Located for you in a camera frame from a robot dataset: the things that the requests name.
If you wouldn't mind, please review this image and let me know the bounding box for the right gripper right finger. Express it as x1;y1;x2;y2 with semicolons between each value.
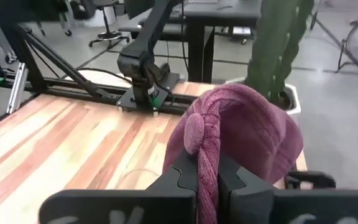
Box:
218;154;358;224

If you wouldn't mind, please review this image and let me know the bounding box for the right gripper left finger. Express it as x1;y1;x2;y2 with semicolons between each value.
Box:
39;151;198;224

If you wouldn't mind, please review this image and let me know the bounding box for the maroon corduroy baseball cap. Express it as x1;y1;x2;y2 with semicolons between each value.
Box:
162;83;304;224

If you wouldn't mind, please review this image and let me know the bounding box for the white hexagonal plant pot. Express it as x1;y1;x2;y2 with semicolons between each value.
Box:
224;77;302;123

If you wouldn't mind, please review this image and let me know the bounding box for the green cactus plant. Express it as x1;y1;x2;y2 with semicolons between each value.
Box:
244;0;316;105

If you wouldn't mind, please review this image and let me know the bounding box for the black desk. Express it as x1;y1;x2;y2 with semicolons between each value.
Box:
118;0;262;84

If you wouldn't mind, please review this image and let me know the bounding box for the silver aluminium frame post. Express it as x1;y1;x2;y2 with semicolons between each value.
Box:
6;62;30;114

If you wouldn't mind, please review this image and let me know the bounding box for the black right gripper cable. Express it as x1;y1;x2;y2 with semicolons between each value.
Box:
285;169;337;190

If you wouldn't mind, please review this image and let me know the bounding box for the black metal table frame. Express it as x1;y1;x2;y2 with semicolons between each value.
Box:
0;23;198;138

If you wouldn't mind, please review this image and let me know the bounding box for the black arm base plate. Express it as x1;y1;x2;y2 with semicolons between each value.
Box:
116;72;180;112

